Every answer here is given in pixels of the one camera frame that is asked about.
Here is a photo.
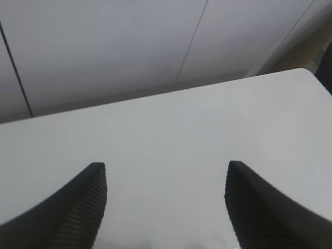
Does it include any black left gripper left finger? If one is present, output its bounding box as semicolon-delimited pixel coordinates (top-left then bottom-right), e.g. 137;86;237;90
1;162;107;248

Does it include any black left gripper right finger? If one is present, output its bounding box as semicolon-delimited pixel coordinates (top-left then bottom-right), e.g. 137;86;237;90
224;161;331;248

